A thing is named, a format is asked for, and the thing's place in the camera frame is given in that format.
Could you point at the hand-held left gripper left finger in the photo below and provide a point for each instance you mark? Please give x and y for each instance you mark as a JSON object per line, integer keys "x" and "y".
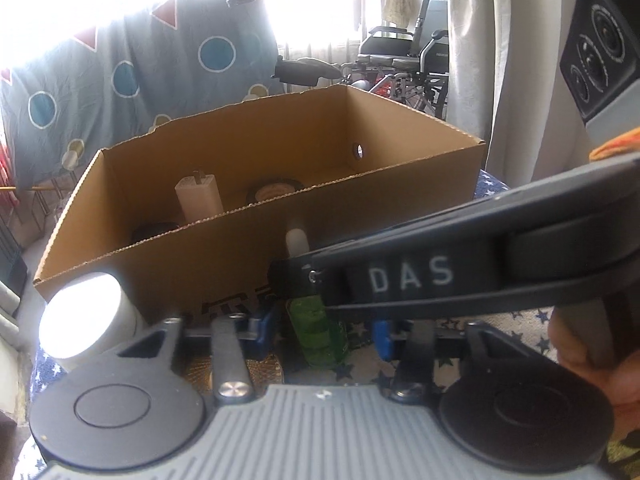
{"x": 270, "y": 330}

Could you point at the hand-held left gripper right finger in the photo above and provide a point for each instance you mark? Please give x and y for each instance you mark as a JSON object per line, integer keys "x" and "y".
{"x": 382, "y": 340}

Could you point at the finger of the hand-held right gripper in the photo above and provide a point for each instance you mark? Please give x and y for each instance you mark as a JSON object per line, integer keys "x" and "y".
{"x": 295, "y": 277}

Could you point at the green dropper bottle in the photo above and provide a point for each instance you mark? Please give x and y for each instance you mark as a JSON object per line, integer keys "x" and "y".
{"x": 315, "y": 332}

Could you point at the brown cardboard box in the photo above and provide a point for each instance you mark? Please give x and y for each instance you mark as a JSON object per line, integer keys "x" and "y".
{"x": 210, "y": 260}

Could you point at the white power adapter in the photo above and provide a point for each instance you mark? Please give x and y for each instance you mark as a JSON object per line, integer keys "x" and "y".
{"x": 199, "y": 200}

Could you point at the white capped plastic bottle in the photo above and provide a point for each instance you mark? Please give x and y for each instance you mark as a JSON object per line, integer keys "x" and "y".
{"x": 85, "y": 315}

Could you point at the person's right hand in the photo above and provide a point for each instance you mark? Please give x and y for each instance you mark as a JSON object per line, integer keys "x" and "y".
{"x": 570, "y": 355}

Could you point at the gold textured object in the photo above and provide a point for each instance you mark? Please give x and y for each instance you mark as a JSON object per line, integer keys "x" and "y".
{"x": 265, "y": 375}

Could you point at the blue white star blanket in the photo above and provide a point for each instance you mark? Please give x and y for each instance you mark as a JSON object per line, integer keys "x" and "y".
{"x": 525, "y": 325}

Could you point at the white curtain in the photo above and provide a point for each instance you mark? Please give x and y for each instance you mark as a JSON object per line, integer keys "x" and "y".
{"x": 500, "y": 60}

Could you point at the black padded armrest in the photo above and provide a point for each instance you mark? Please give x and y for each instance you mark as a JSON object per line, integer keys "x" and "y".
{"x": 305, "y": 71}

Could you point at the black wheelchair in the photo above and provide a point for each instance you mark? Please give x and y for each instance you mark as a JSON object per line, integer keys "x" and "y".
{"x": 400, "y": 55}

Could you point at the yellow patterned cloth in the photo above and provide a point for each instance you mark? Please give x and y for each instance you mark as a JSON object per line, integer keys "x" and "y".
{"x": 625, "y": 460}

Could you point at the grey sheet with circles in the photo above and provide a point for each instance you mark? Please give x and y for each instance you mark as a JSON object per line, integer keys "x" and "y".
{"x": 150, "y": 60}

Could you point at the pale yellow towel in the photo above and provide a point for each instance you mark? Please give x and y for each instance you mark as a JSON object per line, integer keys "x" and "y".
{"x": 400, "y": 5}

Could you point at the window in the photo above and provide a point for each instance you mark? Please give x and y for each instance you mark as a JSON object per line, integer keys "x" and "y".
{"x": 310, "y": 10}

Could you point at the yellow stick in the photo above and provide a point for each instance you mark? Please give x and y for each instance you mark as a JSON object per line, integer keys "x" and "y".
{"x": 30, "y": 188}

